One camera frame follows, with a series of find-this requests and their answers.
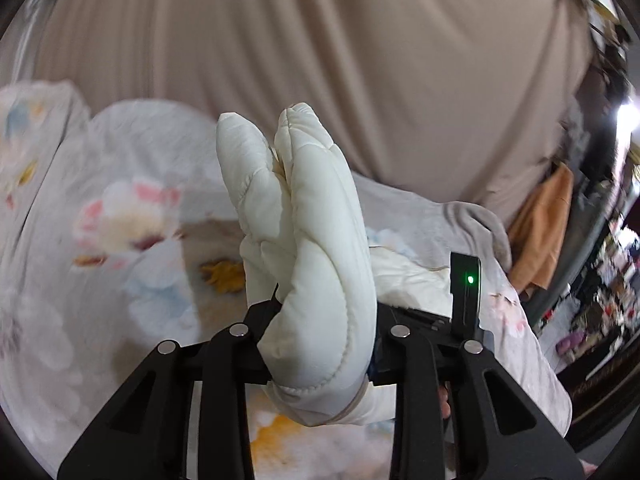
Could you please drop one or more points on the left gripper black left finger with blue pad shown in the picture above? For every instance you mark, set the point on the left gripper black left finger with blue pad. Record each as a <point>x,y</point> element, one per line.
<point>142,432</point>

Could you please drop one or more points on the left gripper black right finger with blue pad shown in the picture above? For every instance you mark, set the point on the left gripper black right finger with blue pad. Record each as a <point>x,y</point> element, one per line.
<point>499,431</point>

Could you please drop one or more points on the cream quilted jacket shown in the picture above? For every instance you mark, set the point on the cream quilted jacket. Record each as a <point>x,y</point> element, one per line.
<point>305,245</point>

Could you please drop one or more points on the orange hanging garment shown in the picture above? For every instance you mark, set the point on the orange hanging garment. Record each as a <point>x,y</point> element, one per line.
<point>537,234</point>

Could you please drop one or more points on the grey floral bed blanket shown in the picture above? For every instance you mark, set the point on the grey floral bed blanket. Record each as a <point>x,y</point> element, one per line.
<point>110,222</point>

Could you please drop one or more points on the beige curtain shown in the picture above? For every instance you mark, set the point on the beige curtain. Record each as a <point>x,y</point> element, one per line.
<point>450,99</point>

